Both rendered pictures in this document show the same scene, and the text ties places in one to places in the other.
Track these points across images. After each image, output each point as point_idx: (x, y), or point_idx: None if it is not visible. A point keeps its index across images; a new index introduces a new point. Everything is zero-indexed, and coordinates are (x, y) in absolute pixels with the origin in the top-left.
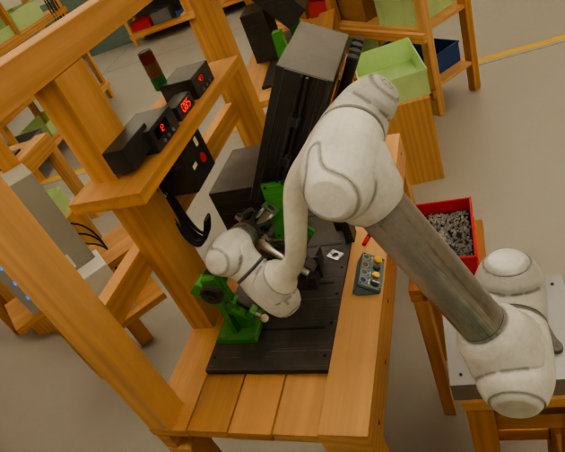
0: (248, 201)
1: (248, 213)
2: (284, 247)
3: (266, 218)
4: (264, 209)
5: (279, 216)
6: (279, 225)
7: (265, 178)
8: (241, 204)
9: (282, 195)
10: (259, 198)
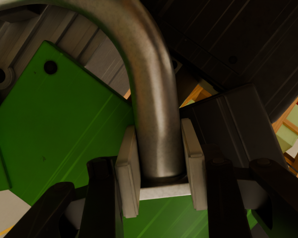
0: (248, 55)
1: (276, 220)
2: (3, 26)
3: (144, 135)
4: (186, 167)
5: (109, 147)
6: (82, 110)
7: (257, 233)
8: (263, 18)
9: (162, 235)
10: (225, 123)
